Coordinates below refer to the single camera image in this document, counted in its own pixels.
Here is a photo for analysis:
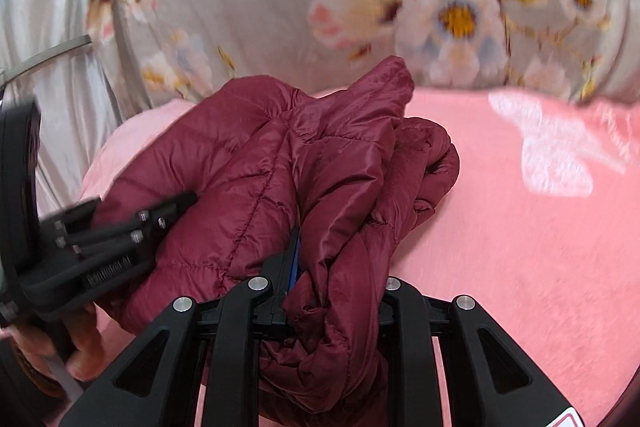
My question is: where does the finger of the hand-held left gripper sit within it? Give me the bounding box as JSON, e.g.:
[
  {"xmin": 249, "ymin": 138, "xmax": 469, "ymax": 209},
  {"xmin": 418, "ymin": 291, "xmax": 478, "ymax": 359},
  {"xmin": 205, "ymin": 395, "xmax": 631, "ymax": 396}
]
[{"xmin": 52, "ymin": 191, "xmax": 199, "ymax": 260}]

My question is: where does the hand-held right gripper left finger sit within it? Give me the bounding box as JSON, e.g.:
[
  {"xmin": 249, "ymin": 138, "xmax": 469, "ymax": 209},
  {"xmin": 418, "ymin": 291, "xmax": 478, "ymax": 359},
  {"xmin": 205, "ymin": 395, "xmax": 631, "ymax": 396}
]
[{"xmin": 60, "ymin": 227, "xmax": 303, "ymax": 427}]

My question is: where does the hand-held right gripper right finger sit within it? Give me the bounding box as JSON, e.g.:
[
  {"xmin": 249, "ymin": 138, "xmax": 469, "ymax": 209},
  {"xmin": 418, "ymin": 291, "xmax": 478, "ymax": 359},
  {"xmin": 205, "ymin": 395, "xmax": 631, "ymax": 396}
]
[{"xmin": 377, "ymin": 277, "xmax": 586, "ymax": 427}]

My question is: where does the maroon puffer jacket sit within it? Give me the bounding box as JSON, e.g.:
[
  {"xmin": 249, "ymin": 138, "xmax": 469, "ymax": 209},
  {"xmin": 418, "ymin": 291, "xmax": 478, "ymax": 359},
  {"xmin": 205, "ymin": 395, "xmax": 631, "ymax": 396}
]
[{"xmin": 92, "ymin": 56, "xmax": 461, "ymax": 427}]

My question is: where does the person's left hand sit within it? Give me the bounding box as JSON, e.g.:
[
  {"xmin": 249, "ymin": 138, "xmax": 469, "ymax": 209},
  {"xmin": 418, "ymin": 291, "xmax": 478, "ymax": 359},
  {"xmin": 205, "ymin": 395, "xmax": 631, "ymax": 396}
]
[{"xmin": 10, "ymin": 302, "xmax": 108, "ymax": 383}]

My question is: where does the pink blanket with white print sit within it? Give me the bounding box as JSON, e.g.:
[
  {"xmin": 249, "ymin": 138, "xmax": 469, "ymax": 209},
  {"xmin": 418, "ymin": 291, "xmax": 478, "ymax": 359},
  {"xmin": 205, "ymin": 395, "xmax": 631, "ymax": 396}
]
[{"xmin": 42, "ymin": 87, "xmax": 640, "ymax": 427}]

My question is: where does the silver satin cloth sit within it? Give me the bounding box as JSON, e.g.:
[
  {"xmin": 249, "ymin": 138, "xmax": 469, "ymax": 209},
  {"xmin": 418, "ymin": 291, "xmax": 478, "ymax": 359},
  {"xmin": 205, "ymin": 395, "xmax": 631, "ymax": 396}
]
[{"xmin": 0, "ymin": 0, "xmax": 151, "ymax": 218}]

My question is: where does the grey strap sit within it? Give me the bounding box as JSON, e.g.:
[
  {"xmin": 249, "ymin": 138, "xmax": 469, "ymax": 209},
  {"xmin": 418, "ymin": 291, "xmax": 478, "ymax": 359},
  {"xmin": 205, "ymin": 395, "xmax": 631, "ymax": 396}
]
[{"xmin": 0, "ymin": 34, "xmax": 94, "ymax": 84}]

